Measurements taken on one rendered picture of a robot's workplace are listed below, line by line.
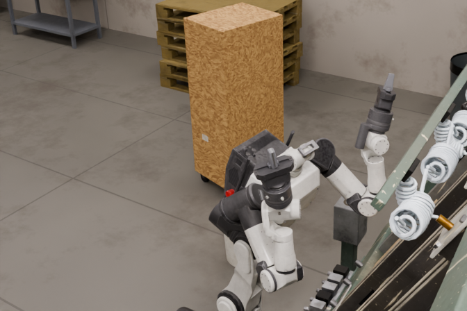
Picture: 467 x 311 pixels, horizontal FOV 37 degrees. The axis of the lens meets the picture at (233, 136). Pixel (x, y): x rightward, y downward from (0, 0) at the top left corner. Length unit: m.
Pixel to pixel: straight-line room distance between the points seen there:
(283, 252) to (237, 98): 2.41
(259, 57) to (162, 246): 1.38
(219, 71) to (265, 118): 0.54
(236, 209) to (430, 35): 4.29
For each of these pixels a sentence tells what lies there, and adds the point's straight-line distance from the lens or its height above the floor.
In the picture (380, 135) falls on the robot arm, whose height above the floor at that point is 1.43.
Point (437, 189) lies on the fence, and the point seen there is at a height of 1.23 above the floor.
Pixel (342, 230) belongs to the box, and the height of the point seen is 0.81.
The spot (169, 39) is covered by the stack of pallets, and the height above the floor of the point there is 0.48.
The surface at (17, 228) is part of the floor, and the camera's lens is 4.92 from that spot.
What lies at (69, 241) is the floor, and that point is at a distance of 4.68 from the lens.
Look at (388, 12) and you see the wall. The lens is 6.52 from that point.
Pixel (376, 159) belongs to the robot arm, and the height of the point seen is 1.32.
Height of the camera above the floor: 2.59
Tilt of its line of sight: 27 degrees down
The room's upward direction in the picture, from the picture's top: 3 degrees counter-clockwise
